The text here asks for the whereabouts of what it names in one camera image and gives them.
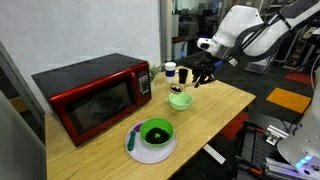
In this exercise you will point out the small green potted plant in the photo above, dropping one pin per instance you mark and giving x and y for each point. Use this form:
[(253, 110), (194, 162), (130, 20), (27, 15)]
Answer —
[(154, 71)]

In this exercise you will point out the white wrist camera red end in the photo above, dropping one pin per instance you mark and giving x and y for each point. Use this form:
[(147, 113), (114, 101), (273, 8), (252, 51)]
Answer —
[(205, 44)]

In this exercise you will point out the cluttered equipment rack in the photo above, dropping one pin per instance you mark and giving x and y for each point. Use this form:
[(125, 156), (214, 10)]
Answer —
[(301, 50)]

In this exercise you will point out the metal wheeled cart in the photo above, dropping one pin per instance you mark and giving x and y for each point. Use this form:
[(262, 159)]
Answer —
[(263, 65)]

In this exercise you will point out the green bowl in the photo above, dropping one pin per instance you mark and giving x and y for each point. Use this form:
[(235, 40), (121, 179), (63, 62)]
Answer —
[(146, 126)]

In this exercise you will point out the white paper cup blue band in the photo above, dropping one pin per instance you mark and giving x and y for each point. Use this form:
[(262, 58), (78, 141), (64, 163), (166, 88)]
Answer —
[(170, 75)]

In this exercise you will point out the beige ladle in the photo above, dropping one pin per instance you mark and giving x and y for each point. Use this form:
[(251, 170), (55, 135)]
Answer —
[(176, 88)]

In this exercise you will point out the pale lavender round plate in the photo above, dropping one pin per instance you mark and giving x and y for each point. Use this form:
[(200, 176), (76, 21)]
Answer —
[(146, 155)]

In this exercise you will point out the dark brown bean pile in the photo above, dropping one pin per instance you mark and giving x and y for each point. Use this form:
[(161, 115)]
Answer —
[(156, 136)]

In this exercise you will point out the grey slanted metal post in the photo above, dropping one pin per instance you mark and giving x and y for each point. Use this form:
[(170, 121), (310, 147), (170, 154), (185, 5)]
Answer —
[(20, 86)]

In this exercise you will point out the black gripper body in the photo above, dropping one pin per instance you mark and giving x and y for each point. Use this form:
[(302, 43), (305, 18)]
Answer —
[(203, 70)]

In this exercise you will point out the purple utensil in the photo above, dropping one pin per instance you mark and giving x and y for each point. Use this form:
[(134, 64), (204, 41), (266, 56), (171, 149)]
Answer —
[(137, 126)]

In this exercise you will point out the light green pot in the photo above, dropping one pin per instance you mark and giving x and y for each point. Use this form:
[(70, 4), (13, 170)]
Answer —
[(180, 101)]

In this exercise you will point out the black optical breadboard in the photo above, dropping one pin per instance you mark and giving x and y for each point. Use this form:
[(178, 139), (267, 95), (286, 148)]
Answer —
[(256, 150)]

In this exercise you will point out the red black microwave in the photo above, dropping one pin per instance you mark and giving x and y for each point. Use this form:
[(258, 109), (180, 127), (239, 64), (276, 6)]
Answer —
[(93, 100)]

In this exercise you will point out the grey blurred panel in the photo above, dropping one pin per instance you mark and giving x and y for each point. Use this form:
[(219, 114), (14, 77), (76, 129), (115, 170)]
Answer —
[(20, 150)]

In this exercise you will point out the silver metal bracket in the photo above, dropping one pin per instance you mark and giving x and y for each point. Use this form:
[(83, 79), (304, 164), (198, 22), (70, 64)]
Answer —
[(276, 135)]

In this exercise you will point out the white flat bar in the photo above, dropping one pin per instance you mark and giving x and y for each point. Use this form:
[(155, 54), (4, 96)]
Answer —
[(215, 154)]

